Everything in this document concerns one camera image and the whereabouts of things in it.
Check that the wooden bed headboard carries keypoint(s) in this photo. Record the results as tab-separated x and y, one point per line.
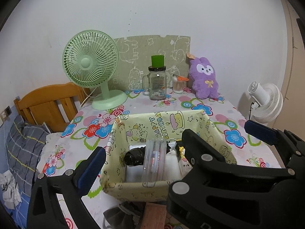
42	105

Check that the grey plaid pillow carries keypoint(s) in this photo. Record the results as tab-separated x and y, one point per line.
24	145

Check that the white standing fan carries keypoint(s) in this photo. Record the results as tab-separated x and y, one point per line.
269	100

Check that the black plastic bag bundle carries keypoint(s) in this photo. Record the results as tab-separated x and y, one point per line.
135	156

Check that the yellow cartoon fabric storage box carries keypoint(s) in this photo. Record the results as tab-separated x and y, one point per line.
136	130

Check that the clear plastic packet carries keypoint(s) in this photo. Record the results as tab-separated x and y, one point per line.
154	160

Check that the crumpled white cloth on bed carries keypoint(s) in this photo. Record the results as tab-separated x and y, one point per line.
10	190

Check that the grey drawstring pouch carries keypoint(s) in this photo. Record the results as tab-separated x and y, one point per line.
124	215

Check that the cotton swab jar orange lid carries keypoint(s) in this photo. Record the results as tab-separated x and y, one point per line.
179	83

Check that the floral tablecloth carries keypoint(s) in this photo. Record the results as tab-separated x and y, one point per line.
91	128

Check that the pink paper packet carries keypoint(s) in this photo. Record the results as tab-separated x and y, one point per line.
154	216

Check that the wall power socket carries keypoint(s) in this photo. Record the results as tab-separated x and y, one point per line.
6	113

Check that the green desk fan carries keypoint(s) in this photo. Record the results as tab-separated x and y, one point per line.
90	60

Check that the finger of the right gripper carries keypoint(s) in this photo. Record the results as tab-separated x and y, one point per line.
216	194
289	146

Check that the purple plush bunny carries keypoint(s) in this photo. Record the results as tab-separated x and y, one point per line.
203	77

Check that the small cartoon tissue pack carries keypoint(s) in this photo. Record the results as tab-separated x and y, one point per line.
184	165

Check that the glass jar with green lid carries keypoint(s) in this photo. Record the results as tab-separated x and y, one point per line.
154	83

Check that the white tissue pack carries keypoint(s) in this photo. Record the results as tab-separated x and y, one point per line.
171	167

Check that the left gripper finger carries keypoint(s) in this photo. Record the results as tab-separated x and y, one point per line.
44	210

